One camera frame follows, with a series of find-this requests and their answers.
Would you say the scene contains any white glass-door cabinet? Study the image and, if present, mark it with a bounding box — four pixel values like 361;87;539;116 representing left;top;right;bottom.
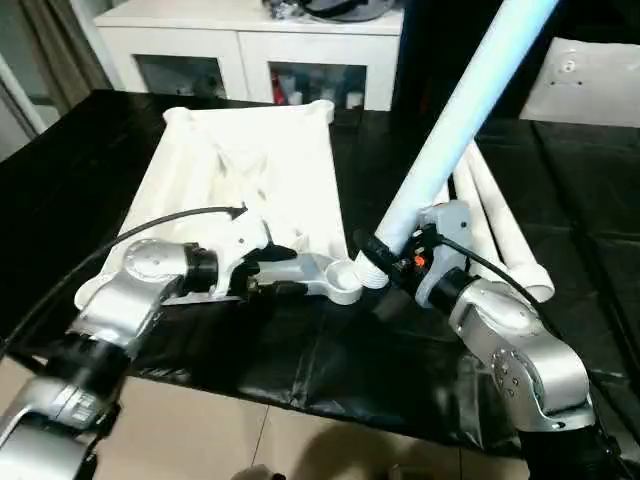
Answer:
94;7;405;112

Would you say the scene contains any dark grey cap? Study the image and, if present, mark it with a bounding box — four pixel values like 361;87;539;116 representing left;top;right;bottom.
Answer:
299;0;399;24

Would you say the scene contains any white panel with screw holes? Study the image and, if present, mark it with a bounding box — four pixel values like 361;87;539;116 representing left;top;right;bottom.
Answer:
518;37;640;124

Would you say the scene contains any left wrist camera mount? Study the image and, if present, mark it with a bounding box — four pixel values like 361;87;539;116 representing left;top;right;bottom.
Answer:
213;212;274;303

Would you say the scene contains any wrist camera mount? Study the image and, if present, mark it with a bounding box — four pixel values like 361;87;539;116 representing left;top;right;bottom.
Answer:
413;201;472;307
213;212;274;303

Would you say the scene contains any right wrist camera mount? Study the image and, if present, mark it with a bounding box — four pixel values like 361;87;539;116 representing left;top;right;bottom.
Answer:
413;201;472;307

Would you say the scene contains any white plastic table top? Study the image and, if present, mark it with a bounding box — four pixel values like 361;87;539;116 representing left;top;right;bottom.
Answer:
73;98;365;309

